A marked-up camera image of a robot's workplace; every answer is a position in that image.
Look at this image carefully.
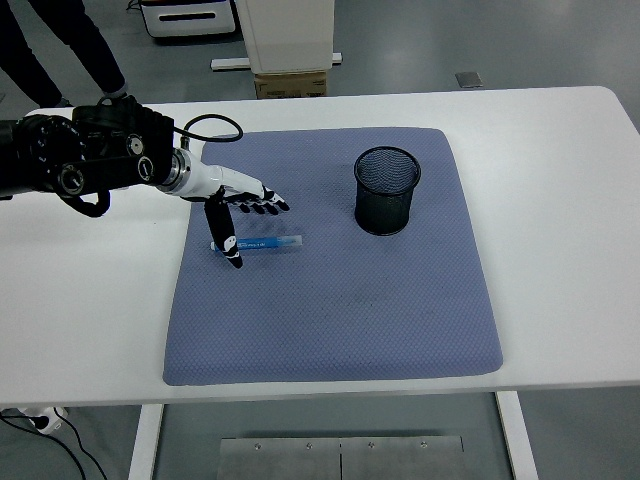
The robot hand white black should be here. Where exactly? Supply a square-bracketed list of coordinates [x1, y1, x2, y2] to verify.
[185, 155, 291, 270]

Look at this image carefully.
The blue marker with clear cap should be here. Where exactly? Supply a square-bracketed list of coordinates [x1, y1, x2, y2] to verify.
[209, 234, 305, 256]

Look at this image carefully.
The black mesh pen holder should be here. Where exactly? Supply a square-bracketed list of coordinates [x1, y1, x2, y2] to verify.
[353, 145, 422, 236]

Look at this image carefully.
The brown cardboard box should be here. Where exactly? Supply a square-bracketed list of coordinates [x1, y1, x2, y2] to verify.
[253, 69, 330, 100]

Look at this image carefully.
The white cabinet with dark slot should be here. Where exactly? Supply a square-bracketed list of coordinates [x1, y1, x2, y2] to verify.
[138, 0, 237, 39]

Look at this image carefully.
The blue-grey quilted mat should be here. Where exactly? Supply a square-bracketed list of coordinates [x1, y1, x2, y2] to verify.
[162, 127, 505, 387]

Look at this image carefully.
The person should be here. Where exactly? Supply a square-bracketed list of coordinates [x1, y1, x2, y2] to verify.
[0, 0, 129, 109]

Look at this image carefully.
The white table leg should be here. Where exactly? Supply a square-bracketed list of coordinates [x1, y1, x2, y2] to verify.
[127, 403, 165, 480]
[494, 390, 540, 480]

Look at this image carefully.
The grey metal plate with screws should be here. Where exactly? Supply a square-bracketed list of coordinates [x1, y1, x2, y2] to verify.
[217, 435, 465, 480]

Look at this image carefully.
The white power strip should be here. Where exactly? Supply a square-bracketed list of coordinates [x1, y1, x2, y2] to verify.
[17, 405, 69, 435]

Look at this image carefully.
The thin black cable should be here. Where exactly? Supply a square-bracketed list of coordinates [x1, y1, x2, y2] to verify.
[62, 417, 109, 480]
[0, 414, 86, 480]

